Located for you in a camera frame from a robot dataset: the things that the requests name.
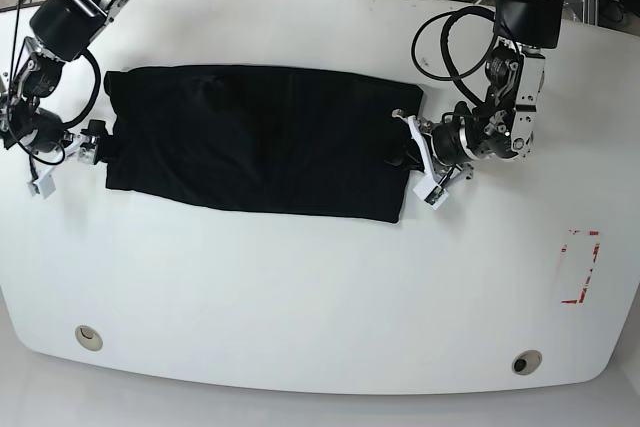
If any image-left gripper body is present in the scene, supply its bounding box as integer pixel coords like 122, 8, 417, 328
27, 120, 106, 182

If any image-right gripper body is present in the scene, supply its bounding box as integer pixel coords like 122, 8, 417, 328
390, 113, 474, 187

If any black t-shirt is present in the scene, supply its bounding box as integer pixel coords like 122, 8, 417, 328
105, 65, 423, 223

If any black robot arm image-left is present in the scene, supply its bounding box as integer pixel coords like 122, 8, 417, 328
1, 0, 129, 183

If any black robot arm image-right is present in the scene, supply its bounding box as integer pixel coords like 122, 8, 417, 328
388, 0, 565, 188

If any red tape rectangle marking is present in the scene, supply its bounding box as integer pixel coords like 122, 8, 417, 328
555, 230, 602, 305

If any left table grommet hole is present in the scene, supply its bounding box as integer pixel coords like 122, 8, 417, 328
75, 325, 103, 352

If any table grommet hole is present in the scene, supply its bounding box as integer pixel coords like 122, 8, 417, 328
511, 350, 542, 376
75, 325, 103, 352

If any right table grommet hole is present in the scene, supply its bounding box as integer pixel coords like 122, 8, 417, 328
511, 350, 542, 376

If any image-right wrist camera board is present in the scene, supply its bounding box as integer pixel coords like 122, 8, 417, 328
413, 177, 449, 210

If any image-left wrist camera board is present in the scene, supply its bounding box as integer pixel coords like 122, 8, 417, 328
27, 173, 56, 199

